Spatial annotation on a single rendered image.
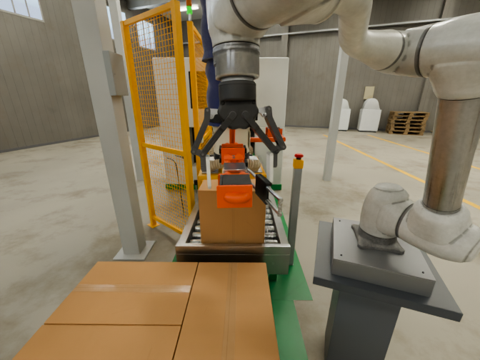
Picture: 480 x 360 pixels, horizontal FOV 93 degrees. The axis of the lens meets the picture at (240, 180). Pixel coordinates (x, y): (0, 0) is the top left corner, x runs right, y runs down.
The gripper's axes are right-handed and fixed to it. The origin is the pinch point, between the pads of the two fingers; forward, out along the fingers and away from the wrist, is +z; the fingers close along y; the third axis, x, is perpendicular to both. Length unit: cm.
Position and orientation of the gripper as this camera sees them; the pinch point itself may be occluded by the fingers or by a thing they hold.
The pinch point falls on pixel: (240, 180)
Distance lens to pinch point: 50.8
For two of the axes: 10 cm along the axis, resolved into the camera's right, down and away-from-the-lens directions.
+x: 1.5, 2.6, -9.5
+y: -9.9, 0.7, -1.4
